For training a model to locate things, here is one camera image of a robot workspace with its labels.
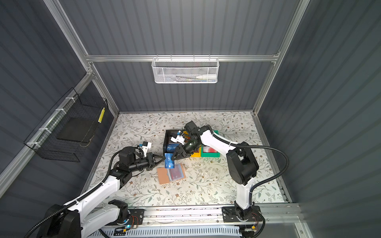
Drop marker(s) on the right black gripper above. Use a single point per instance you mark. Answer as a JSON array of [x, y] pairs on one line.
[[180, 148]]

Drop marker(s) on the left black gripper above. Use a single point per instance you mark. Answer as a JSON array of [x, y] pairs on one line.
[[151, 161]]

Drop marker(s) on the blue VIP card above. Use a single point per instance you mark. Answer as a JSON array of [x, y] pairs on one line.
[[169, 163]]

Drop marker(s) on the red card from holder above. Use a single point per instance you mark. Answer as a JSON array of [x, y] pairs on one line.
[[175, 173]]

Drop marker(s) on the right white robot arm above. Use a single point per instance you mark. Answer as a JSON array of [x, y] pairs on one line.
[[242, 164]]

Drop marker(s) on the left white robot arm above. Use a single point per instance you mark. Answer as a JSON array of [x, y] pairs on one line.
[[77, 218]]

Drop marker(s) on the blue card in bin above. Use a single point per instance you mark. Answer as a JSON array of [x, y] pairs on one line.
[[171, 147]]

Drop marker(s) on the pink card in bin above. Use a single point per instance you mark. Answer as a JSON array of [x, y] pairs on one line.
[[207, 149]]

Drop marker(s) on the yellow plastic bin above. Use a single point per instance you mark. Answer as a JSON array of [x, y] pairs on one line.
[[196, 153]]

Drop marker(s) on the black plastic bin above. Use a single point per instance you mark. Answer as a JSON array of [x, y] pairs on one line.
[[167, 137]]

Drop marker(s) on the green plastic bin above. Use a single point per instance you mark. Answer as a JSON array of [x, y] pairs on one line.
[[209, 155]]

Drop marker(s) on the yellow tag on basket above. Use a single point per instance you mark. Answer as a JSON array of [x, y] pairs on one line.
[[101, 115]]

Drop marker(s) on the white marker in basket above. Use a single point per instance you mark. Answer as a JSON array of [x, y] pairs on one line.
[[207, 77]]

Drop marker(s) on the black pad in basket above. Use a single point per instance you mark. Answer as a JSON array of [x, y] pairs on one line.
[[77, 130]]

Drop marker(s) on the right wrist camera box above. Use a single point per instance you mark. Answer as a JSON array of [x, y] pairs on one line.
[[179, 138]]

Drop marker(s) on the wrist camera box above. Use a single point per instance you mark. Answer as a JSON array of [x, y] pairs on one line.
[[144, 147], [179, 138]]

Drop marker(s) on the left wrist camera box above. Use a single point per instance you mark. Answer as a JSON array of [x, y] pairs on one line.
[[144, 147]]

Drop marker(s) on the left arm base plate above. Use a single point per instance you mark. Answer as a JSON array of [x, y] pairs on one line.
[[130, 218]]

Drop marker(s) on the white vented cable duct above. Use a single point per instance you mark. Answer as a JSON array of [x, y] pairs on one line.
[[170, 232]]

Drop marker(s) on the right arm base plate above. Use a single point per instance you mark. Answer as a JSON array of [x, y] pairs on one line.
[[233, 214]]

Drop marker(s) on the white wire mesh basket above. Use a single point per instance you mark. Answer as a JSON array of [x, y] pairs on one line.
[[183, 72]]

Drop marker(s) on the black wire wall basket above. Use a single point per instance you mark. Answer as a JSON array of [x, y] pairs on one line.
[[44, 142]]

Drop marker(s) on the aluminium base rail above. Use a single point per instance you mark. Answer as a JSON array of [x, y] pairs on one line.
[[214, 215]]

